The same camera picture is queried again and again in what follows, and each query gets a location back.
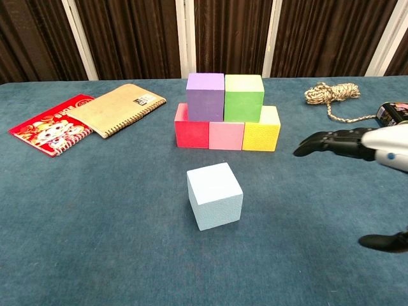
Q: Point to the pink foam cube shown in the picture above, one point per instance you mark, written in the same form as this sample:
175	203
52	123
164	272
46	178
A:
226	135

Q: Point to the white metal frame post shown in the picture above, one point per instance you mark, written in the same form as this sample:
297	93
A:
79	41
387	41
186	38
271	38

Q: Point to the yellow foam cube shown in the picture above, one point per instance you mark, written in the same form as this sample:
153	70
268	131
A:
259	137

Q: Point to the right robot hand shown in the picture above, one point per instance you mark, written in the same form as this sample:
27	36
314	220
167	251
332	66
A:
350	143

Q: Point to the purple foam cube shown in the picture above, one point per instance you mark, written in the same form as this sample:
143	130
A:
205	102

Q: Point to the red foam cube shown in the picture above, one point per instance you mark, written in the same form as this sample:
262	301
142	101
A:
191	135

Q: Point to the black and gold tin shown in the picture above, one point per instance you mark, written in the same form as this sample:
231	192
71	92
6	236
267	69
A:
392	114

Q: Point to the light blue foam cube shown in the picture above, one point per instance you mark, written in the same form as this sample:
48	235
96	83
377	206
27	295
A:
213	197

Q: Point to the red spiral notebook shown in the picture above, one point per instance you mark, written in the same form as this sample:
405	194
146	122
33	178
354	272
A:
44	130

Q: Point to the dark brown curtain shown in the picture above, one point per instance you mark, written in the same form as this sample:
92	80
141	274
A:
134	35

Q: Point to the green foam cube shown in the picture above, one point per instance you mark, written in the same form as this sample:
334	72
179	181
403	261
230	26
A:
242	105

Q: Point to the teal felt table mat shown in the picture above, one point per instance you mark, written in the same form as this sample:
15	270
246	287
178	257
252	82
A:
159	261

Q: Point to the tan kraft spiral notebook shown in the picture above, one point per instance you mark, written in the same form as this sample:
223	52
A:
114	108

